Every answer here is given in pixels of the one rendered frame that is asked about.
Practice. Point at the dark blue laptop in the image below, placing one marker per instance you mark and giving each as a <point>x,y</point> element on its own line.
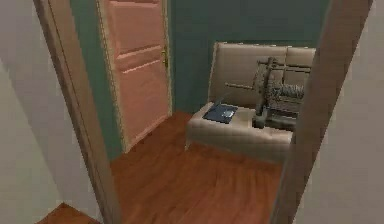
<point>220,112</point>

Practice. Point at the pink panelled room door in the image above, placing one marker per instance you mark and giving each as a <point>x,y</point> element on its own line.
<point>138,66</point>

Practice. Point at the beige sofa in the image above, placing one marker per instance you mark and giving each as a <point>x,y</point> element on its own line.
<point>233,133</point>

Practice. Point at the grey wooden loom frame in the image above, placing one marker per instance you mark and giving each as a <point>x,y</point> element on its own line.
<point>276,96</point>

